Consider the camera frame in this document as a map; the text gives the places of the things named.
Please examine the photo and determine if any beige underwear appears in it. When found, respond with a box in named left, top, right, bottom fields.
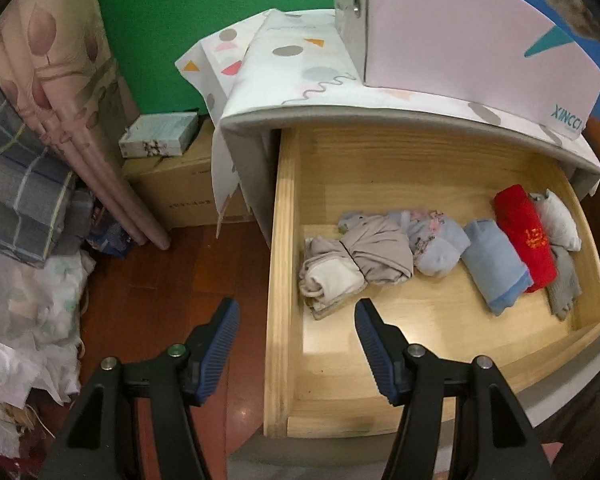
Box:
left=300, top=212, right=415, bottom=321

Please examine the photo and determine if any rolled pink floral mattress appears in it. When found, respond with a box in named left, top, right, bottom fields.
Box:
left=0, top=0, right=172, bottom=251

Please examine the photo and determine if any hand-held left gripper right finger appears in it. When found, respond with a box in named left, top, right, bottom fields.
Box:
left=355, top=298, right=556, bottom=480

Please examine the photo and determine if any grey plaid blanket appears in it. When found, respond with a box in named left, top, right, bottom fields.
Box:
left=0, top=55, right=96, bottom=268

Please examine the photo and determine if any light blue floral sock pair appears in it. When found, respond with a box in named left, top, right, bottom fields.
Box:
left=337, top=207, right=471, bottom=277

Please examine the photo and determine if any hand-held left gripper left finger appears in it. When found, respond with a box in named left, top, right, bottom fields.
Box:
left=40, top=297, right=242, bottom=480

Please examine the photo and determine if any green foam mat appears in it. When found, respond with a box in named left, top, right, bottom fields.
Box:
left=89, top=0, right=337, bottom=116

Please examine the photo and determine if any plain light blue underwear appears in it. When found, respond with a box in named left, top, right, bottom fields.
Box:
left=461, top=218, right=533, bottom=316

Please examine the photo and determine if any white patterned cover cloth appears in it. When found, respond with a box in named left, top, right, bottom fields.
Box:
left=175, top=8, right=600, bottom=238

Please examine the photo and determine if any red towel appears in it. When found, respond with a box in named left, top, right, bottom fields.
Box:
left=492, top=185, right=556, bottom=293

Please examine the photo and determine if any white floral cloth pile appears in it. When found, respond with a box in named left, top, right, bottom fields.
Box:
left=0, top=247, right=97, bottom=411

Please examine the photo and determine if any white and grey sock bundle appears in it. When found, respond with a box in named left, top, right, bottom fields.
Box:
left=530, top=189, right=581, bottom=252

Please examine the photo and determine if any brown cardboard box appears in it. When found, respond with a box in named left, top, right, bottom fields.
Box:
left=122, top=119, right=253, bottom=231

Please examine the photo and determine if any wooden drawer grey front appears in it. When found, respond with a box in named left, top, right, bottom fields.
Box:
left=227, top=126, right=600, bottom=480

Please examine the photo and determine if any small tissue box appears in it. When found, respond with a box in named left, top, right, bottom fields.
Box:
left=118, top=112, right=199, bottom=159

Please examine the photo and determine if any grey underwear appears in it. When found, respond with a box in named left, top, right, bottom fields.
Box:
left=547, top=245, right=582, bottom=321

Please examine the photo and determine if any pink XINCCI box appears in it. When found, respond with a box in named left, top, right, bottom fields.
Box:
left=332, top=0, right=600, bottom=142

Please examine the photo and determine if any blue packet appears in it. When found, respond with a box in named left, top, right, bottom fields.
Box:
left=85, top=205, right=136, bottom=260

